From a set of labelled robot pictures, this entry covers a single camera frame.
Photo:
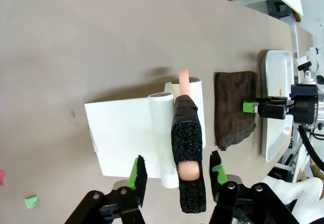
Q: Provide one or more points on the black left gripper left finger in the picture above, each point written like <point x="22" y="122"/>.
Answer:
<point x="138" y="178"/>

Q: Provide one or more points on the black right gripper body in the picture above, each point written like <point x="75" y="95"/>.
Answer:
<point x="303" y="102"/>

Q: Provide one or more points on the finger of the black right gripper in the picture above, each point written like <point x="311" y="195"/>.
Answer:
<point x="274" y="99"/>
<point x="270" y="111"/>

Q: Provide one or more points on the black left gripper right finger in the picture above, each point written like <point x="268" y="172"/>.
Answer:
<point x="218" y="176"/>

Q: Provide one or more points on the dark brown cloth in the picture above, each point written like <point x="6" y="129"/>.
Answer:
<point x="234" y="107"/>

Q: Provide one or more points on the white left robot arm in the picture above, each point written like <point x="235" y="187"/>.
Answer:
<point x="293" y="188"/>

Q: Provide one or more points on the silver metal tray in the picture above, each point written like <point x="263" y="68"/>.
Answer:
<point x="274" y="77"/>

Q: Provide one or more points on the white folded roller stand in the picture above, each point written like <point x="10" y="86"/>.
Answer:
<point x="121" y="133"/>

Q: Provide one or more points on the green paper scrap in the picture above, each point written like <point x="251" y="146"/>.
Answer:
<point x="31" y="202"/>

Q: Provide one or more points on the red paper scrap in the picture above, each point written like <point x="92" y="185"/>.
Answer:
<point x="1" y="177"/>

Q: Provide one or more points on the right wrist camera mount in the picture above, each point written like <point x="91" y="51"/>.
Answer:
<point x="307" y="69"/>

